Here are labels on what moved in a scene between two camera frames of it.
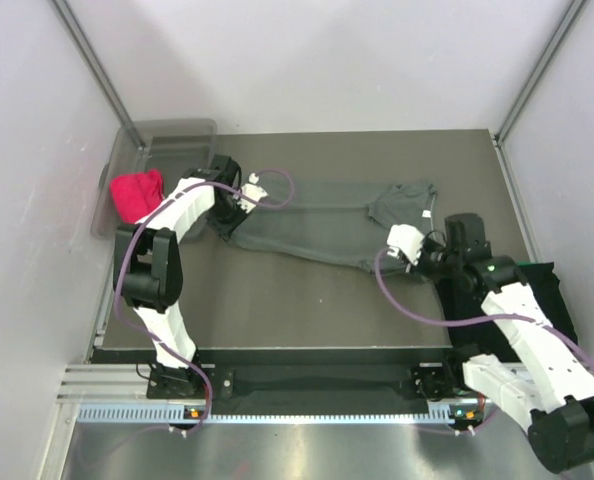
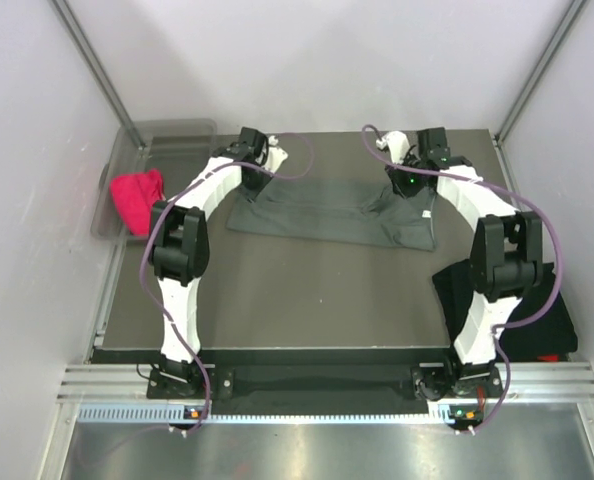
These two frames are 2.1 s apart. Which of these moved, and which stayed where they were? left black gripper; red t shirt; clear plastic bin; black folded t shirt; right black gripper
Moved: right black gripper; left black gripper
Stayed: black folded t shirt; red t shirt; clear plastic bin
